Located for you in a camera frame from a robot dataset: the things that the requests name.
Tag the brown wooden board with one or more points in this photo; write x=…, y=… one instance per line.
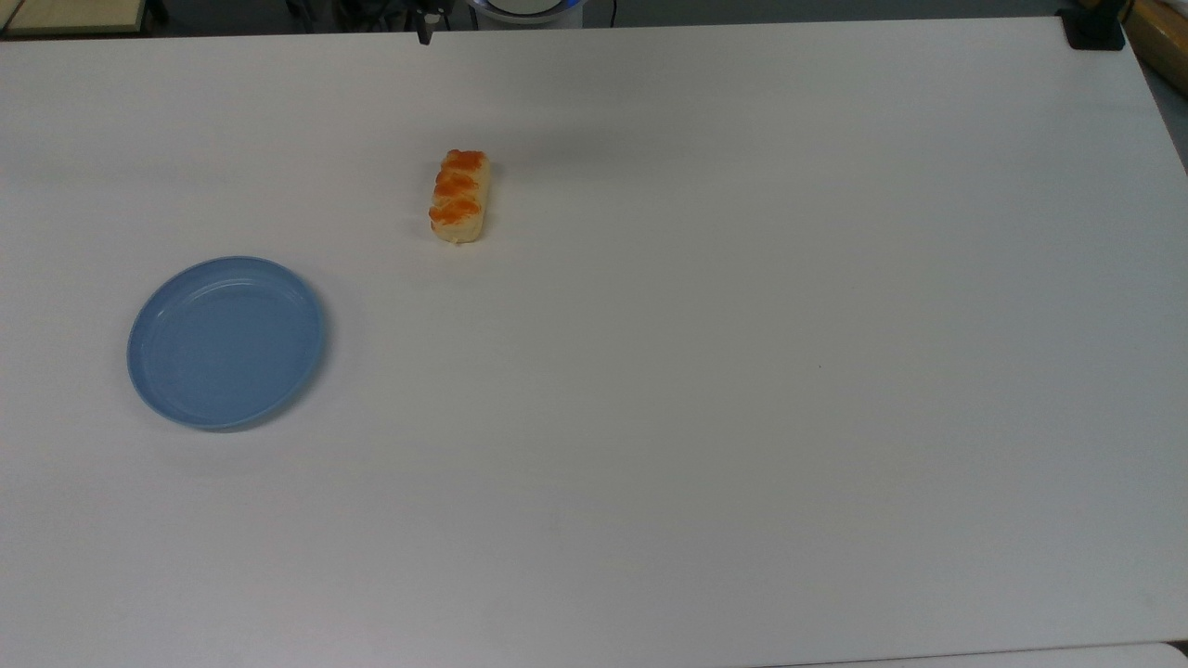
x=1160, y=37

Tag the blue round plate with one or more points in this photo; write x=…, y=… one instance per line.
x=226, y=343

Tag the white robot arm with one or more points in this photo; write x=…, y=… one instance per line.
x=524, y=8

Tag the black table clamp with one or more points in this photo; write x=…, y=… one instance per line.
x=1094, y=30

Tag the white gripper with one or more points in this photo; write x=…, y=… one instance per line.
x=432, y=6

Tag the light wooden side table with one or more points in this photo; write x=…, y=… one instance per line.
x=74, y=14

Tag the orange glazed bread loaf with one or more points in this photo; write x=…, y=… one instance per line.
x=458, y=199

